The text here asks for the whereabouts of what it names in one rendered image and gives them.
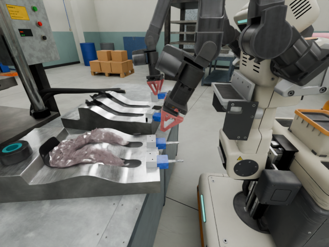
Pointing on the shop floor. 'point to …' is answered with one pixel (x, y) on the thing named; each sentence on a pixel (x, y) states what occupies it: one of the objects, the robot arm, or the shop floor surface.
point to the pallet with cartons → (112, 63)
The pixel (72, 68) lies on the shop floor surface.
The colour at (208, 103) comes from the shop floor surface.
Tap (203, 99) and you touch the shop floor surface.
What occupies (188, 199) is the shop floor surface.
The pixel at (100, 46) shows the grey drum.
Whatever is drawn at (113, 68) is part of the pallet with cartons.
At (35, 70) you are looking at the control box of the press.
